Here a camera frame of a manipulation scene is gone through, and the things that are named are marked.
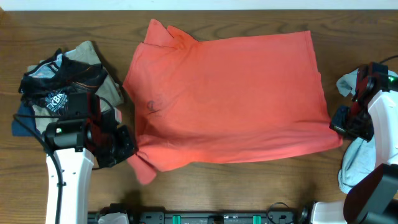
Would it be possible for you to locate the beige folded shirt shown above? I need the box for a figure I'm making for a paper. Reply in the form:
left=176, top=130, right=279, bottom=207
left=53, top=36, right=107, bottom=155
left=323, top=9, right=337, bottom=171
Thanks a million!
left=27, top=40, right=124, bottom=127

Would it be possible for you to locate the navy blue folded shirt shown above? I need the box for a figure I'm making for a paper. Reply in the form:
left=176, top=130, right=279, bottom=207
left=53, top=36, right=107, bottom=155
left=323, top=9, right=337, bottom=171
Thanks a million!
left=11, top=103, right=47, bottom=138

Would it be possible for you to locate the light grey blue shirt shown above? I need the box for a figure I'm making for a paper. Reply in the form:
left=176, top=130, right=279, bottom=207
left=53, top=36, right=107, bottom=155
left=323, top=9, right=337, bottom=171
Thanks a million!
left=336, top=68, right=398, bottom=195

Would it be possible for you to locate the red orange polo shirt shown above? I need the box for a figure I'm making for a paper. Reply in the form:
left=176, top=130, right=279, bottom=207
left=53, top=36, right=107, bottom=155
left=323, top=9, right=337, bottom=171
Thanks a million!
left=123, top=19, right=342, bottom=185

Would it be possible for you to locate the black patterned jersey shirt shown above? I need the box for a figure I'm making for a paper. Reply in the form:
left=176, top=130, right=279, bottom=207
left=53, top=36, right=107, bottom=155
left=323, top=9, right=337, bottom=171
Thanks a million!
left=18, top=49, right=108, bottom=115

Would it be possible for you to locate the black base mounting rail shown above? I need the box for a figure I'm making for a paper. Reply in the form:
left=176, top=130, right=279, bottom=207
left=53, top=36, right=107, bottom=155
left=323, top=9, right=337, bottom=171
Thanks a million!
left=87, top=202, right=310, bottom=224

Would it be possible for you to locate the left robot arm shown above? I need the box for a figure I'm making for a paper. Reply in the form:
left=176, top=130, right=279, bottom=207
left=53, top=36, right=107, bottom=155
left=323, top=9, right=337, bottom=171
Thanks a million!
left=43, top=93, right=136, bottom=223

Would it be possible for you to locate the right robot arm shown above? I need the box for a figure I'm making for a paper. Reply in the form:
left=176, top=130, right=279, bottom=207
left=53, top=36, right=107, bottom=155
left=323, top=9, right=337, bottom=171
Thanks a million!
left=300, top=62, right=397, bottom=224

